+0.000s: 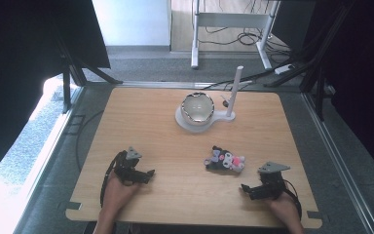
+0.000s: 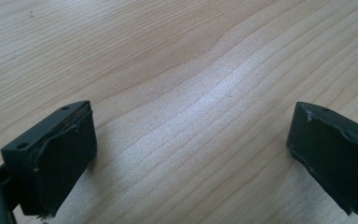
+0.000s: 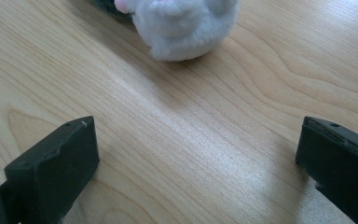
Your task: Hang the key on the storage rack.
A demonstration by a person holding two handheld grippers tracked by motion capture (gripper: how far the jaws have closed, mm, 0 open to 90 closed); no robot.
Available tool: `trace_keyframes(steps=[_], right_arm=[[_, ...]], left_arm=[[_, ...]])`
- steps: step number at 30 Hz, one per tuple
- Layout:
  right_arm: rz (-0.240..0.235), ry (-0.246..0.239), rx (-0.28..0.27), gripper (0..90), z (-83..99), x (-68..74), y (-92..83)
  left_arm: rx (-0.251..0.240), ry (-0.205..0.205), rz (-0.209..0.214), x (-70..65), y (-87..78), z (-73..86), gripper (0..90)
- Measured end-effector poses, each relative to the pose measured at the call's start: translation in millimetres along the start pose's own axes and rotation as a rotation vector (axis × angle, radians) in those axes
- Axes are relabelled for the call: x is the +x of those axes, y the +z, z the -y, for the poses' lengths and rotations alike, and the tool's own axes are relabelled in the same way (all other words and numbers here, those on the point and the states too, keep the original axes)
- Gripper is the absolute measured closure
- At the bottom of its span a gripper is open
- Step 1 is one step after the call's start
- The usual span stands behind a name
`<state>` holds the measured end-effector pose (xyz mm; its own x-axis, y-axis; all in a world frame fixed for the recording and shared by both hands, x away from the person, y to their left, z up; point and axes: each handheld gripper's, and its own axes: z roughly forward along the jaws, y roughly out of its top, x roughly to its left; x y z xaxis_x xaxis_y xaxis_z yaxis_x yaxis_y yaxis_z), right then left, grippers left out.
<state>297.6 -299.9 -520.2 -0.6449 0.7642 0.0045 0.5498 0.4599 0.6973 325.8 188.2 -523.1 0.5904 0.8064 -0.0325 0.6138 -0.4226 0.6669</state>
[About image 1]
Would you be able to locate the black and pink plush toy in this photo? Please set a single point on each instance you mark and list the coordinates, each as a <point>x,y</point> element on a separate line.
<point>224,161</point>

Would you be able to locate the person's right hand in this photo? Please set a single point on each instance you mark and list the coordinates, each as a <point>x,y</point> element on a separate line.
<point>284,208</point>

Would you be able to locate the dark curtain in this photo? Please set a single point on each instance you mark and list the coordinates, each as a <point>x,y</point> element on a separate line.
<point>363,81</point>
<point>19,81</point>

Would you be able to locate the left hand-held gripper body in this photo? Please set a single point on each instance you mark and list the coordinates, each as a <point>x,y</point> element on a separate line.
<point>126,169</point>

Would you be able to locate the small dark hook on stand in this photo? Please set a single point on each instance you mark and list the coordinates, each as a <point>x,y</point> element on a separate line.
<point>225,103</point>

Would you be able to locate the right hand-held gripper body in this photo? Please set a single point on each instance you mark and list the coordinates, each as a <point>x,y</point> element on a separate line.
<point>272,183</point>

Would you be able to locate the white metal desk frame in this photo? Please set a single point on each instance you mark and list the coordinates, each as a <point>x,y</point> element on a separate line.
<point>227,19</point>

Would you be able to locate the black metal stand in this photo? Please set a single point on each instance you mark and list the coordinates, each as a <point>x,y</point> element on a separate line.
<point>74,70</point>
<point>315,65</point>

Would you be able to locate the person's left hand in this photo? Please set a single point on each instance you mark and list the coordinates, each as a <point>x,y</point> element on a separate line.
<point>120,191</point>

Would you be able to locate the white stand with pole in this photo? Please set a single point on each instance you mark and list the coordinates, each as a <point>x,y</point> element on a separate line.
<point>222,115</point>

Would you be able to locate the white power strip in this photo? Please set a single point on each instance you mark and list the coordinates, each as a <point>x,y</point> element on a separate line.
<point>284,69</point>

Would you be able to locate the shiny silver bowl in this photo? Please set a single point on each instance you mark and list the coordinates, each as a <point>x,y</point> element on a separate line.
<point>197,107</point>

